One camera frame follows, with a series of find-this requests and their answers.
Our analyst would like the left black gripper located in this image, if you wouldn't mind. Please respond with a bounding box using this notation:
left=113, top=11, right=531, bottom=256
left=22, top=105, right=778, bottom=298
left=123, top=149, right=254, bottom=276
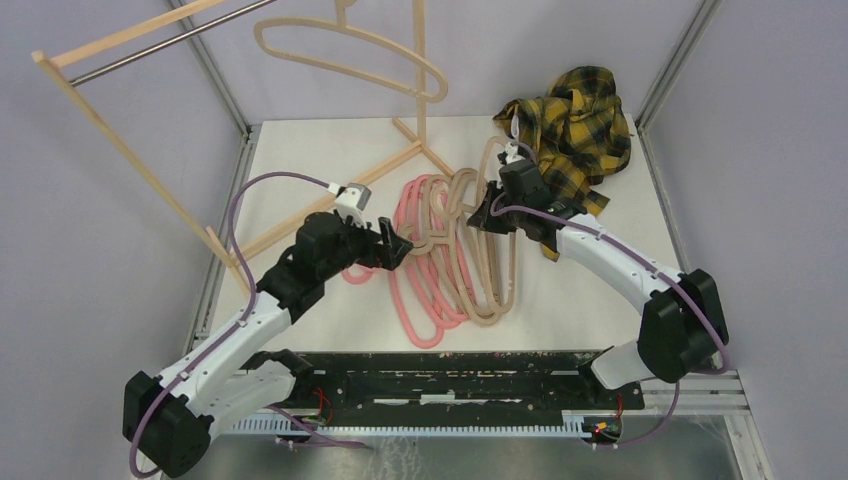
left=319, top=211, right=413, bottom=281

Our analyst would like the pink hanger inner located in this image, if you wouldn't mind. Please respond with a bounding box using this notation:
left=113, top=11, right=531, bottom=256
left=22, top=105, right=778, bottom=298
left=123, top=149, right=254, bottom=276
left=390, top=178, right=473, bottom=324

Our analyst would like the white cable comb rail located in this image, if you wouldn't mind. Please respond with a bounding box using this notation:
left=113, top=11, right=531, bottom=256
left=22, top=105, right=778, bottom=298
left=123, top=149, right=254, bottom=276
left=225, top=413, right=590, bottom=439

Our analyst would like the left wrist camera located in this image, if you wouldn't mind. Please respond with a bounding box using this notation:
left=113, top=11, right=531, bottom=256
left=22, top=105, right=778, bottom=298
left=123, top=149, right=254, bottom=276
left=334, top=183, right=372, bottom=228

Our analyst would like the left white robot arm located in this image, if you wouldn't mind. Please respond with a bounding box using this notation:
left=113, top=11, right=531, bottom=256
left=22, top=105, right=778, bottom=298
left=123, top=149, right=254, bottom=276
left=122, top=212, right=413, bottom=479

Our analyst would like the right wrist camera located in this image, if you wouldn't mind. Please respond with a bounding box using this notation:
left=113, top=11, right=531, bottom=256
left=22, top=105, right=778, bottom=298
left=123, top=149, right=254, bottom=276
left=497, top=142, right=528, bottom=166

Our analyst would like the yellow plaid shirt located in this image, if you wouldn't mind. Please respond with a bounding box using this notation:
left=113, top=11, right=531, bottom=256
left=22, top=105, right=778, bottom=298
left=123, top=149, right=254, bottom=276
left=492, top=65, right=633, bottom=262

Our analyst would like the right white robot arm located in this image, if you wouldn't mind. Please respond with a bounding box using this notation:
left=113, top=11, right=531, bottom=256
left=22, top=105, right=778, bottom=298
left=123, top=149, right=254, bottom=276
left=468, top=159, right=729, bottom=408

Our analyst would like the pink hanger middle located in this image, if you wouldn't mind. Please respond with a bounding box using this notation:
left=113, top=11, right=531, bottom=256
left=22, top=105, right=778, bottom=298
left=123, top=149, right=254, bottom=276
left=380, top=177, right=465, bottom=331

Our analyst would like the wooden clothes rack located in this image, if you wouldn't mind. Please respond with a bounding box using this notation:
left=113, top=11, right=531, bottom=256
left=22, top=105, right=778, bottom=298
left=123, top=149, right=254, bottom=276
left=31, top=0, right=457, bottom=296

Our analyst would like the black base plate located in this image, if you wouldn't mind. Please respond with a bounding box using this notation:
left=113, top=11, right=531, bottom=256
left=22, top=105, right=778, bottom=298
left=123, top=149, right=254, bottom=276
left=278, top=351, right=645, bottom=428

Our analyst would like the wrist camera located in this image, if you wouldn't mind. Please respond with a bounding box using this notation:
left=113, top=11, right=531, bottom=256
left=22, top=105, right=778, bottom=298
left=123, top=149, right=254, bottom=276
left=497, top=142, right=528, bottom=166
left=334, top=183, right=372, bottom=228

